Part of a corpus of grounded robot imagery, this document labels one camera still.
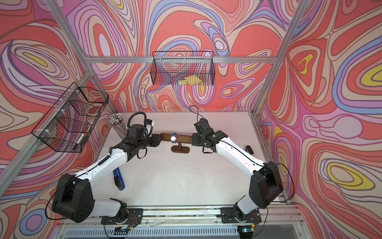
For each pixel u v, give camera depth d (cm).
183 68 85
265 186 42
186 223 73
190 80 91
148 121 75
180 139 85
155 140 75
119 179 80
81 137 74
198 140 74
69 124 79
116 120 91
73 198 41
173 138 85
